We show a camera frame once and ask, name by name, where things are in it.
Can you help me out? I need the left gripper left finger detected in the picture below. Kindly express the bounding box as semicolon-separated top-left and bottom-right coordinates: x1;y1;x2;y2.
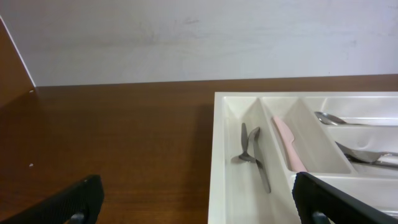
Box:
1;175;104;224

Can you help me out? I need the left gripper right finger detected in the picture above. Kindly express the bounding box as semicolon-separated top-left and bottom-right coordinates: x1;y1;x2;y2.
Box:
292;172;397;224

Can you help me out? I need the pink plastic knife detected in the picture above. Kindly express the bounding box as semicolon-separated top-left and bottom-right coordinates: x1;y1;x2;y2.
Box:
273;116;307;172

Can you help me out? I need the steel fork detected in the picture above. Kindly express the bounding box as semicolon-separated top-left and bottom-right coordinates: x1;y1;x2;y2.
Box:
345;154;397;169
336;142;397;164

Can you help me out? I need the steel tablespoon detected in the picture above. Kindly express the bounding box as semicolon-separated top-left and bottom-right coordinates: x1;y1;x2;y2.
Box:
314;111;365;126

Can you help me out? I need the small dark teaspoon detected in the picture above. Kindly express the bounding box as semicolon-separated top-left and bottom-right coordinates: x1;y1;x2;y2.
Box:
231;123;256;164

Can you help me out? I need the small steel teaspoon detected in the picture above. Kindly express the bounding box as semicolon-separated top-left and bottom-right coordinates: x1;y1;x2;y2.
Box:
249;127;271;194

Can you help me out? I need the white plastic cutlery tray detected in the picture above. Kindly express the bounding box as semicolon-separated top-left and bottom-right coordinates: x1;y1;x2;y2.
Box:
208;92;397;223

